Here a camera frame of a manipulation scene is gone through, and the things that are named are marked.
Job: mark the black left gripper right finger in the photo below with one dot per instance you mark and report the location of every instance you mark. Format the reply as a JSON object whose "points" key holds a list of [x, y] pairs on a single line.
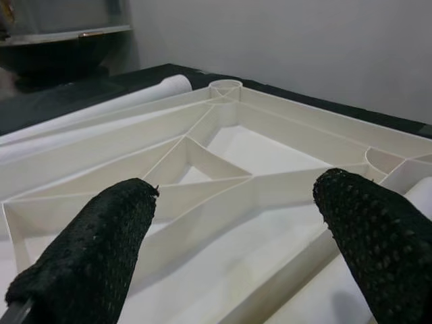
{"points": [[381, 243]]}

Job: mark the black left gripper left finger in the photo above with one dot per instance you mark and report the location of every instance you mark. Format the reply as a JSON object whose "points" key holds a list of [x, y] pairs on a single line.
{"points": [[84, 256]]}

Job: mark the white plastic children table top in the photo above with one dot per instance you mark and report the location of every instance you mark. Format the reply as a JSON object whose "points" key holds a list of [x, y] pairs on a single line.
{"points": [[236, 152]]}

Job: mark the black plastic table cover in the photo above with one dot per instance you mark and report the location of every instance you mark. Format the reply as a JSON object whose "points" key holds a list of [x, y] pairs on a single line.
{"points": [[337, 104]]}

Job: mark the black round wok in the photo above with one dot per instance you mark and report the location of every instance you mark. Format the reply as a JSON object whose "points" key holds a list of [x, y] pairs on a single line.
{"points": [[50, 57]]}

